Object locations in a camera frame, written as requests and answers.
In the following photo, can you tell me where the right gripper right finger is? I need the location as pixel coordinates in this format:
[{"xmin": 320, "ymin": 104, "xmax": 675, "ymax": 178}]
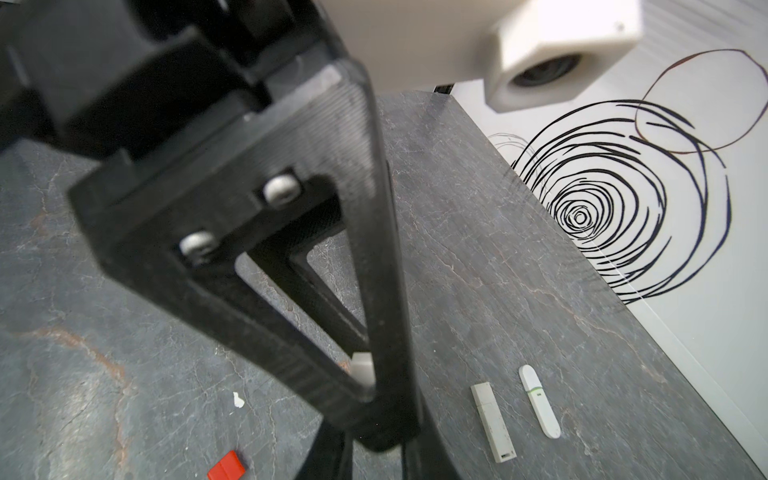
[{"xmin": 401, "ymin": 397, "xmax": 460, "ymax": 480}]

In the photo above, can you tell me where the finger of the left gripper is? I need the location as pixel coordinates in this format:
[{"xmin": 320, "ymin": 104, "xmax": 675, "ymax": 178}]
[
  {"xmin": 248, "ymin": 197, "xmax": 369, "ymax": 355},
  {"xmin": 69, "ymin": 59, "xmax": 420, "ymax": 451}
]

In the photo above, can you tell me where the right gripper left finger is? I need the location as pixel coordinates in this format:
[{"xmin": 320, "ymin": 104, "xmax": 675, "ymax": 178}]
[{"xmin": 295, "ymin": 420, "xmax": 353, "ymax": 480}]

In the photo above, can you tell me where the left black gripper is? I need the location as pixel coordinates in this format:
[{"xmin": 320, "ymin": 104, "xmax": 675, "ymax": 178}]
[{"xmin": 1, "ymin": 1, "xmax": 360, "ymax": 160}]

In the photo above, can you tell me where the long white usb drive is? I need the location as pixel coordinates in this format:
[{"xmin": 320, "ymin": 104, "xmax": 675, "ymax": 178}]
[{"xmin": 470, "ymin": 382, "xmax": 517, "ymax": 463}]

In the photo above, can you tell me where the white square usb cap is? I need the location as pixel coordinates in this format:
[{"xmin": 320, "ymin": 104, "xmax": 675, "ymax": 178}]
[{"xmin": 349, "ymin": 352, "xmax": 376, "ymax": 388}]

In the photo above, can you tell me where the white green usb drive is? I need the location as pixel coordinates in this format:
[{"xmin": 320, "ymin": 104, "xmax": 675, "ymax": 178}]
[{"xmin": 518, "ymin": 365, "xmax": 562, "ymax": 439}]

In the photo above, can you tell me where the red usb cap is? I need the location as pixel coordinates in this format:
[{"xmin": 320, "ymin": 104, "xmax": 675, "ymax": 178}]
[{"xmin": 207, "ymin": 450, "xmax": 246, "ymax": 480}]

